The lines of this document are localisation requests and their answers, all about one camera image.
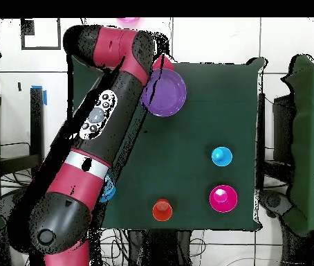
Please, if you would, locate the purple bowl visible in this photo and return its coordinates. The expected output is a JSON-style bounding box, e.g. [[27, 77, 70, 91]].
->
[[140, 68, 187, 118]]

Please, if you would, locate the red cup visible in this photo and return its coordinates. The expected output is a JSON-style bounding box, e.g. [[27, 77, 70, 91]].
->
[[151, 53, 176, 71]]

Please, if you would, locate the large pink bowl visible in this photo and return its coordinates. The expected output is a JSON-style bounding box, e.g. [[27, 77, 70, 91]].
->
[[117, 17, 142, 25]]

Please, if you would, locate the orange cup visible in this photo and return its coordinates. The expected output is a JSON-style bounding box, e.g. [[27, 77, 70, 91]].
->
[[151, 198, 174, 222]]

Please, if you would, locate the small blue bowl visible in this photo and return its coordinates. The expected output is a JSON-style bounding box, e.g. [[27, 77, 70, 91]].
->
[[100, 172, 117, 203]]

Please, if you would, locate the blue cup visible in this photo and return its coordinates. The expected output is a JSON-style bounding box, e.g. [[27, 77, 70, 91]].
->
[[210, 145, 234, 168]]

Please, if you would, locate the small pinkish red bowl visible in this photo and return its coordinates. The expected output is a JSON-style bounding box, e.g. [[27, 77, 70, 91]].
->
[[209, 184, 239, 213]]

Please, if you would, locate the black metal stand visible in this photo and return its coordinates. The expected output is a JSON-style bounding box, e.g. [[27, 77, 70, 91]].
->
[[256, 92, 296, 185], [0, 86, 48, 188]]

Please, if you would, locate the black equipment base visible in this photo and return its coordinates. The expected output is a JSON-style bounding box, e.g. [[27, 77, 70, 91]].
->
[[259, 189, 293, 220], [0, 189, 22, 217]]

